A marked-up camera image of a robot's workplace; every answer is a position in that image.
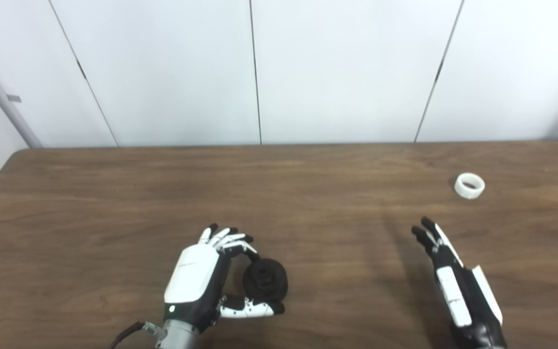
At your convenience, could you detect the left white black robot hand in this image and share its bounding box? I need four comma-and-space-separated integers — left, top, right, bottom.
164, 223, 285, 335

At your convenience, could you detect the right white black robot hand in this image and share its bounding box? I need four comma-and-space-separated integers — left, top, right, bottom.
411, 216, 508, 349

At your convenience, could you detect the round black part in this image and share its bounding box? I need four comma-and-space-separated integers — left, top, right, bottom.
243, 258, 289, 302

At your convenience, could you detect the white ring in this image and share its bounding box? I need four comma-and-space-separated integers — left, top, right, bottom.
454, 173, 486, 200

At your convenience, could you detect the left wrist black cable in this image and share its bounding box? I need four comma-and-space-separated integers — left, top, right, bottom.
109, 321, 166, 349

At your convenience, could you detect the grey wall corner post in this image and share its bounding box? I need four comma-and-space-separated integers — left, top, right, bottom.
0, 39, 43, 148

